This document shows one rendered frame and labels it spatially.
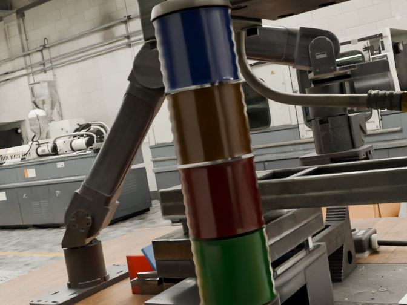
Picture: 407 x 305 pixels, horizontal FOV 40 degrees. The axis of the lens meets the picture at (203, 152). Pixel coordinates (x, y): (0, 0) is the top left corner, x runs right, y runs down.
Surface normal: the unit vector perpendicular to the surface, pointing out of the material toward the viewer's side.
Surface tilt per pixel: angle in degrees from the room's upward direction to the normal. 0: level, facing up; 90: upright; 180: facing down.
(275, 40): 83
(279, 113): 90
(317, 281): 90
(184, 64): 104
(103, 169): 84
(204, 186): 76
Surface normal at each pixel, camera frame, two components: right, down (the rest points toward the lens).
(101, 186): 0.05, -0.11
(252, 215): 0.64, -0.32
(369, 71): -0.10, 0.07
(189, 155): -0.54, 0.38
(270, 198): -0.54, 0.14
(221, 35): 0.62, 0.18
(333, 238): 0.82, -0.11
